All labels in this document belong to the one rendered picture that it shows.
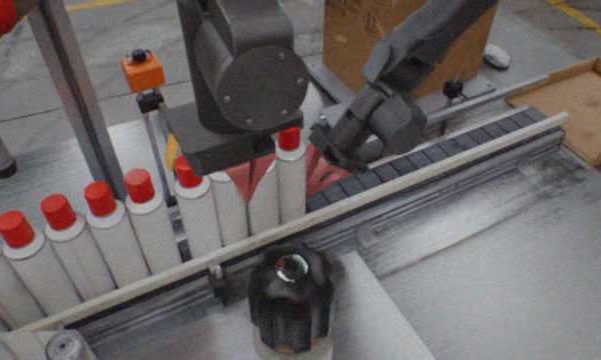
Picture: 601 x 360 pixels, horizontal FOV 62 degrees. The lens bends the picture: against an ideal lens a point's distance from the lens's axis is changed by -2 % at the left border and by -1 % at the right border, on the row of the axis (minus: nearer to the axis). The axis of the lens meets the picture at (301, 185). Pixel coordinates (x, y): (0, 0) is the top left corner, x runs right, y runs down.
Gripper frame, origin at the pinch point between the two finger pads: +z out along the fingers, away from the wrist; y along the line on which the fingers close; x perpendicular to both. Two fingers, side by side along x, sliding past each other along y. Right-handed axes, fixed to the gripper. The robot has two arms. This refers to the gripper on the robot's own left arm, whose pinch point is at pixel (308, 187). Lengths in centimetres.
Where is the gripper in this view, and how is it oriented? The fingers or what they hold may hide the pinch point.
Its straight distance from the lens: 84.1
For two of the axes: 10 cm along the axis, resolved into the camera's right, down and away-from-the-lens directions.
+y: 4.7, 6.4, -6.1
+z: -5.7, 7.5, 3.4
